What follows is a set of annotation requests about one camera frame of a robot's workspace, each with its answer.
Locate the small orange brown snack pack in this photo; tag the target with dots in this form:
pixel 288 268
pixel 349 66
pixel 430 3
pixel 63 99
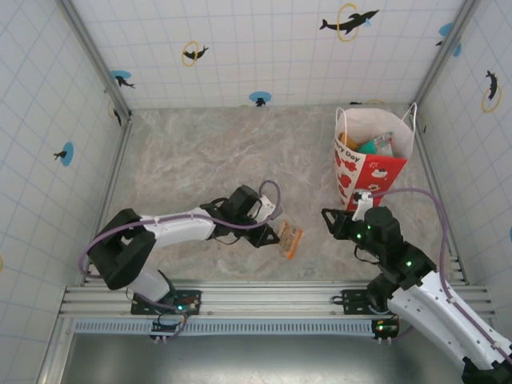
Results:
pixel 291 240

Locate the red white paper bag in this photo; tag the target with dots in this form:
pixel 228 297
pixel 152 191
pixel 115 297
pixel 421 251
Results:
pixel 376 172

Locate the teal snack bag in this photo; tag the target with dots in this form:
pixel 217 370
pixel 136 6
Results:
pixel 374 145

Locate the orange Krax snack bag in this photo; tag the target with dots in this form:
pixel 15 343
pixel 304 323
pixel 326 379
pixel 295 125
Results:
pixel 347 141

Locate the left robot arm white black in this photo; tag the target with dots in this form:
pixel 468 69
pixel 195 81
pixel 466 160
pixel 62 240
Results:
pixel 180 228

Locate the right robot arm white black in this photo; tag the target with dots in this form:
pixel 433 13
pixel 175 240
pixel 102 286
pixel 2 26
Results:
pixel 424 304

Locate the blue circle dolphin sticker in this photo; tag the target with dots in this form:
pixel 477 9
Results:
pixel 446 30
pixel 122 78
pixel 67 154
pixel 260 98

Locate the grey metal panel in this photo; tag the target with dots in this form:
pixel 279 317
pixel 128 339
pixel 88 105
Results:
pixel 272 360

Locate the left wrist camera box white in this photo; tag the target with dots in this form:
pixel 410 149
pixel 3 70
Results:
pixel 268 206

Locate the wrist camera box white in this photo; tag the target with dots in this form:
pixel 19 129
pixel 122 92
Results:
pixel 362 204
pixel 268 206

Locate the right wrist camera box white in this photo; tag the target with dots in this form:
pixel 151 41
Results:
pixel 362 204

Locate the aluminium mounting rail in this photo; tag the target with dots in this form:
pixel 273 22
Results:
pixel 272 298

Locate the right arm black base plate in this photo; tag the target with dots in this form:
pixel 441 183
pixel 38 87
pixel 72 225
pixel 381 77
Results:
pixel 354 302

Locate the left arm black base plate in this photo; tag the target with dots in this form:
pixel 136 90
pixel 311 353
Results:
pixel 192 300

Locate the aluminium frame post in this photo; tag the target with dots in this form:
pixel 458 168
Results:
pixel 448 48
pixel 92 52

